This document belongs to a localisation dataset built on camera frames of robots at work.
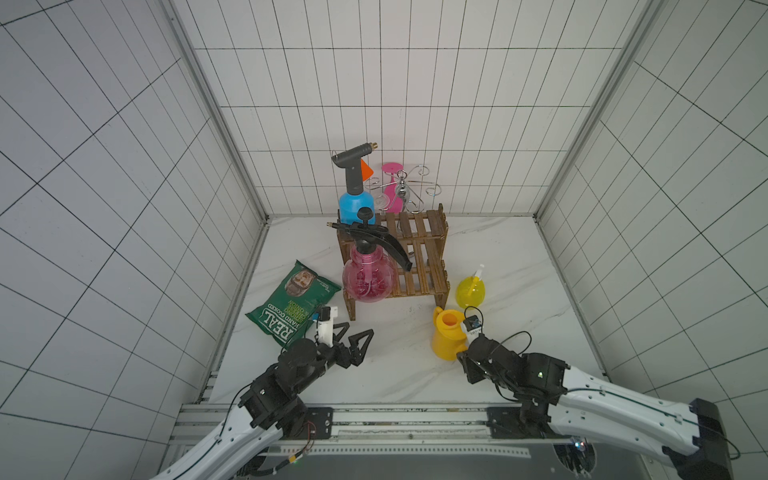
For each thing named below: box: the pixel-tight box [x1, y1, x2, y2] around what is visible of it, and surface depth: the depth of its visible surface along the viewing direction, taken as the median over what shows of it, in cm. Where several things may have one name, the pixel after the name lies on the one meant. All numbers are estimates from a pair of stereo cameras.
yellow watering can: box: [432, 306, 468, 361], surface depth 79 cm
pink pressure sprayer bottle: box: [327, 207, 413, 303], surface depth 68 cm
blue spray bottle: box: [331, 142, 378, 225], surface depth 69 cm
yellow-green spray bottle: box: [455, 264, 486, 308], surface depth 94 cm
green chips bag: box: [245, 260, 341, 348], surface depth 92 cm
